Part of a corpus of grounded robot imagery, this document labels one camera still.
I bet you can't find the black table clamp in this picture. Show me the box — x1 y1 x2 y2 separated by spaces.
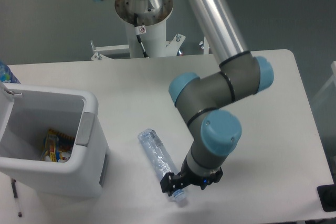
317 184 335 212

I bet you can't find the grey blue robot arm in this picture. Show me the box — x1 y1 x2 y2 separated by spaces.
95 0 274 195

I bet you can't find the crushed clear plastic bottle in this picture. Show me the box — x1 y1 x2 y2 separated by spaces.
137 128 187 204

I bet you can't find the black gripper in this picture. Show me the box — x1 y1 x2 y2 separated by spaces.
160 162 223 193

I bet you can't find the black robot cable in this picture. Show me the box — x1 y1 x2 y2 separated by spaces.
133 13 150 58

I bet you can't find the blue water bottle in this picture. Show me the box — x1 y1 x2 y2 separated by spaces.
0 61 20 84

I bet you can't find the colourful snack wrapper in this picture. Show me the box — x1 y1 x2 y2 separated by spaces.
40 129 75 163

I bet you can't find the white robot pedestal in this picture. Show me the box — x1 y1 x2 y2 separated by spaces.
90 0 186 61

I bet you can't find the white plastic trash can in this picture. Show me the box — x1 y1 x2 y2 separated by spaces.
1 83 109 197

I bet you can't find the black pen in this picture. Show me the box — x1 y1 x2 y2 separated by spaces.
10 178 23 218

